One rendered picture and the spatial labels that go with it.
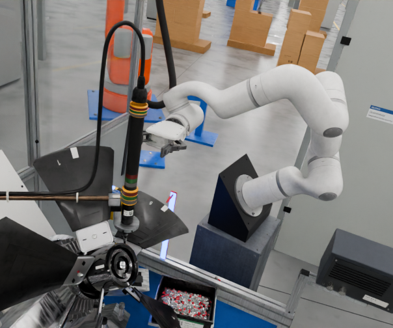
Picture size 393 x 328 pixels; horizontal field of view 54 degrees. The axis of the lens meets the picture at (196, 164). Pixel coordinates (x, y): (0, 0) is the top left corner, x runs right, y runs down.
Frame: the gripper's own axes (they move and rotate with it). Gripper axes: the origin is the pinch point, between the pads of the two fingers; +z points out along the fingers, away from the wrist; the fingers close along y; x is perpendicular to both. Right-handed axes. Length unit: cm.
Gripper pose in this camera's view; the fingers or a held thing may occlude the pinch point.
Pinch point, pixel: (149, 146)
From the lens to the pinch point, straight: 109.0
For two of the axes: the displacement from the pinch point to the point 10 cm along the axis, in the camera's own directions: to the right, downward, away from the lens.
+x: 1.6, -8.7, -4.7
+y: -9.1, -3.1, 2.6
